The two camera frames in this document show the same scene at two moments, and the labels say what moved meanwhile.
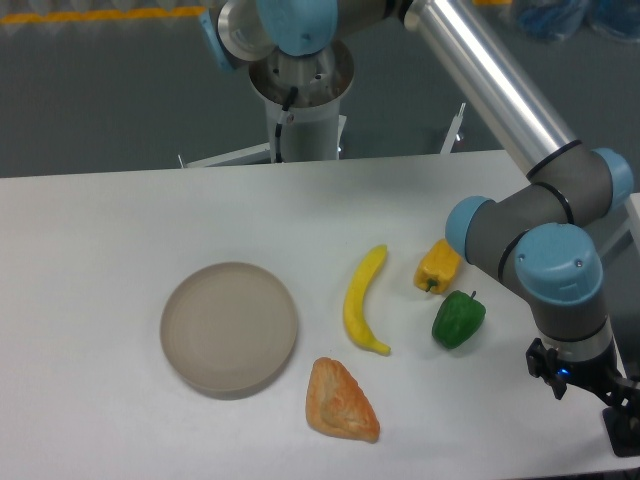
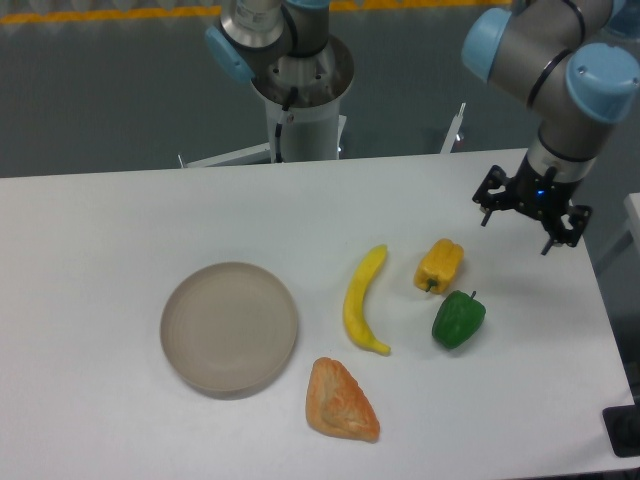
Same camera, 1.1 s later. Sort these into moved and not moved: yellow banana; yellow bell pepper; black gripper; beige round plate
Moved: black gripper
Not moved: beige round plate; yellow bell pepper; yellow banana
